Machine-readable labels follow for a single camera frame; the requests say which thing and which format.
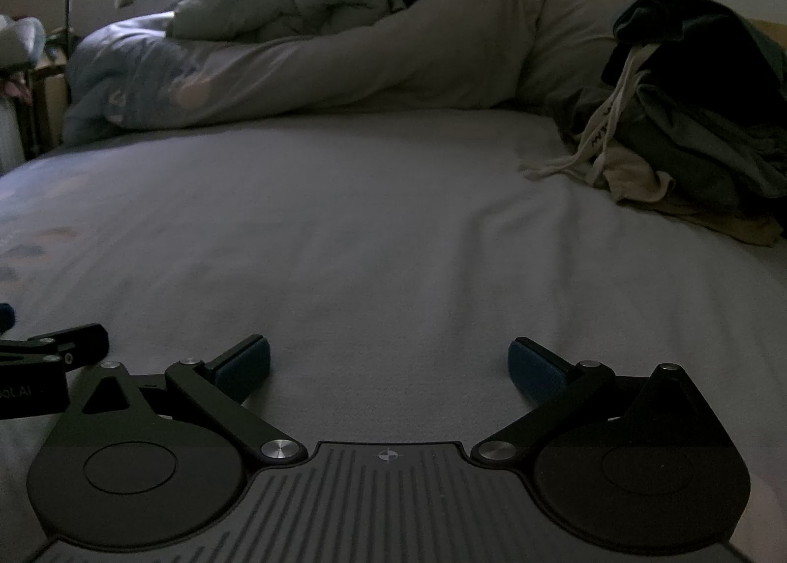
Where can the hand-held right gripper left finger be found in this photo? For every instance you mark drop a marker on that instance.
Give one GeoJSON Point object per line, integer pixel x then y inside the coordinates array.
{"type": "Point", "coordinates": [243, 369]}

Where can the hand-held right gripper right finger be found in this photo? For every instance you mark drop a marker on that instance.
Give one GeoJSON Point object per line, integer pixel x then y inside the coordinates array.
{"type": "Point", "coordinates": [529, 369]}

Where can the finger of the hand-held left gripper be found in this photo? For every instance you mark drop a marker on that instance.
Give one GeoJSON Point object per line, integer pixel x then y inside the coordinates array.
{"type": "Point", "coordinates": [80, 345]}
{"type": "Point", "coordinates": [5, 317]}

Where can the khaki brown garment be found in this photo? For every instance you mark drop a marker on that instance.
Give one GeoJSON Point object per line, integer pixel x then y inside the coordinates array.
{"type": "Point", "coordinates": [645, 185]}

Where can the black pants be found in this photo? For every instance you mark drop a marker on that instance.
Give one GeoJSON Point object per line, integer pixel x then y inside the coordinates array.
{"type": "Point", "coordinates": [676, 28]}

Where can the white radiator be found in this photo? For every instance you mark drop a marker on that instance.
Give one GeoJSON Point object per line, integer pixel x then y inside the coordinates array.
{"type": "Point", "coordinates": [9, 133]}

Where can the printed bed sheet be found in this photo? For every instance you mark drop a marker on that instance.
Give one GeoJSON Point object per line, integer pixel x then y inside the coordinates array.
{"type": "Point", "coordinates": [369, 219]}

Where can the pink cloth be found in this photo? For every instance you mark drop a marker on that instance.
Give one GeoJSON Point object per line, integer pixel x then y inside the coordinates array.
{"type": "Point", "coordinates": [15, 86]}

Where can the wooden nightstand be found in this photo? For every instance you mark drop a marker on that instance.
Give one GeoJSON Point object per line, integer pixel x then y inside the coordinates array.
{"type": "Point", "coordinates": [52, 83]}

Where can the quilted white pillow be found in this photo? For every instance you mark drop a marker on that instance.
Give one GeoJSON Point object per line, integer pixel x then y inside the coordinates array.
{"type": "Point", "coordinates": [18, 40]}

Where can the blue-grey printed duvet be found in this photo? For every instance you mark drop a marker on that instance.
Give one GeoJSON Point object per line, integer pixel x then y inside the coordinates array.
{"type": "Point", "coordinates": [154, 77]}

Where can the wooden headboard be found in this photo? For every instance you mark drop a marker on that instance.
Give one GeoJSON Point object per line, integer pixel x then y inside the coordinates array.
{"type": "Point", "coordinates": [776, 31]}

